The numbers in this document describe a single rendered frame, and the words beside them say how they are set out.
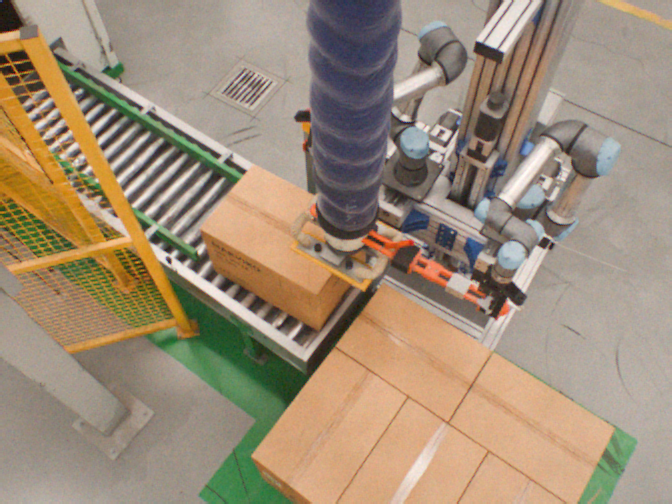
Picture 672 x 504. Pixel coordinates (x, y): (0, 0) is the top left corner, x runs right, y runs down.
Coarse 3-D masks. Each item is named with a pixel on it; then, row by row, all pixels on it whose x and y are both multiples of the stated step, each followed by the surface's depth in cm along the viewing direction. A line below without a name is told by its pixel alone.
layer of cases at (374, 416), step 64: (384, 320) 300; (320, 384) 285; (384, 384) 285; (448, 384) 285; (512, 384) 285; (320, 448) 272; (384, 448) 272; (448, 448) 272; (512, 448) 272; (576, 448) 272
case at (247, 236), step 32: (256, 192) 286; (288, 192) 286; (224, 224) 278; (256, 224) 278; (288, 224) 278; (224, 256) 287; (256, 256) 270; (288, 256) 270; (352, 256) 282; (256, 288) 297; (288, 288) 274; (320, 288) 263; (320, 320) 286
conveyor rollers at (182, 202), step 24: (48, 96) 365; (120, 120) 357; (24, 144) 353; (72, 144) 349; (120, 144) 350; (144, 144) 352; (168, 168) 341; (192, 168) 341; (144, 192) 334; (168, 192) 334; (192, 192) 334; (216, 192) 335; (168, 216) 327; (192, 216) 327; (192, 240) 321; (192, 264) 314; (240, 288) 308; (264, 312) 302; (288, 336) 295; (312, 336) 295
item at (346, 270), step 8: (304, 232) 253; (296, 240) 251; (312, 240) 251; (320, 240) 251; (296, 248) 250; (304, 248) 249; (312, 248) 249; (320, 248) 247; (304, 256) 248; (312, 256) 248; (320, 264) 246; (328, 264) 246; (344, 264) 246; (352, 264) 243; (360, 264) 246; (336, 272) 245; (344, 272) 244; (352, 272) 244; (352, 280) 243; (360, 280) 242; (368, 280) 243; (360, 288) 242
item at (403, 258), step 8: (400, 248) 235; (408, 248) 235; (416, 248) 235; (392, 256) 232; (400, 256) 234; (408, 256) 234; (416, 256) 232; (392, 264) 235; (400, 264) 231; (408, 264) 232; (408, 272) 234
